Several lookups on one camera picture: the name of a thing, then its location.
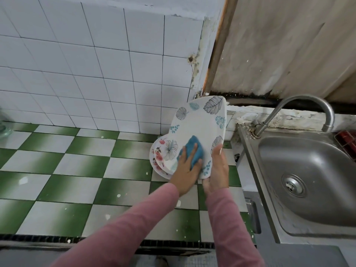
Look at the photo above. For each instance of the person's right forearm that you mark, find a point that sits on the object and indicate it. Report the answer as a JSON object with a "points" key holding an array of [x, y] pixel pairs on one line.
{"points": [[233, 230]]}

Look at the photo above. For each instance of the round rose-pattern plate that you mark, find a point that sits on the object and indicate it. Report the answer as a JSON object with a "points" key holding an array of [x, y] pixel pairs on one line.
{"points": [[157, 147]]}

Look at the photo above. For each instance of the floral plate stack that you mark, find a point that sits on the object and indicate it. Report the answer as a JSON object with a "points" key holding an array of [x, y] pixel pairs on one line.
{"points": [[200, 116]]}

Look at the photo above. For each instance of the weathered wooden board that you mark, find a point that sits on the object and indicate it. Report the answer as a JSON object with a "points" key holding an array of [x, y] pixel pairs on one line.
{"points": [[278, 41]]}

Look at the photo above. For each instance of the stainless steel sink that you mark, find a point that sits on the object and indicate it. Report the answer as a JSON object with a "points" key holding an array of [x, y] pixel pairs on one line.
{"points": [[322, 164]]}

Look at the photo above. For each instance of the person's right hand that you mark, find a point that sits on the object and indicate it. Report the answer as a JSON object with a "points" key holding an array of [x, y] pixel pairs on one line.
{"points": [[217, 172]]}

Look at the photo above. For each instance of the blue cleaning cloth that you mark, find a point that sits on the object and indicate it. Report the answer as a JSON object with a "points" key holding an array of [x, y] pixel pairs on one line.
{"points": [[192, 147]]}

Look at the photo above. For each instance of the person's right leg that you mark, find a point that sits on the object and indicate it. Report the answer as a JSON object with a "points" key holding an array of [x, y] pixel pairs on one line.
{"points": [[162, 262]]}

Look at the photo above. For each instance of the person's left forearm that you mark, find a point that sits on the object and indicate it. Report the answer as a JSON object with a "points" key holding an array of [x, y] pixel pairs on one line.
{"points": [[117, 230]]}

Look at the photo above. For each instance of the green checkered tile countertop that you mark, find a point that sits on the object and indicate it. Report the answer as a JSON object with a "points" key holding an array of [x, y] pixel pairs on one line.
{"points": [[72, 164]]}

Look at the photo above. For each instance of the person's left hand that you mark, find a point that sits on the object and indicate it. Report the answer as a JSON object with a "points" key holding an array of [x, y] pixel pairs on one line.
{"points": [[183, 175]]}

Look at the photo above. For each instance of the clear bottle with green liquid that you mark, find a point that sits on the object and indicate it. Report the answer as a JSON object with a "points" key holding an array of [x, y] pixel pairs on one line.
{"points": [[4, 129]]}

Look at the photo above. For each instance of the chrome faucet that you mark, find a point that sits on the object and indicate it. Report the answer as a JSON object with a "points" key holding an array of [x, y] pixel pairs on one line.
{"points": [[303, 98]]}

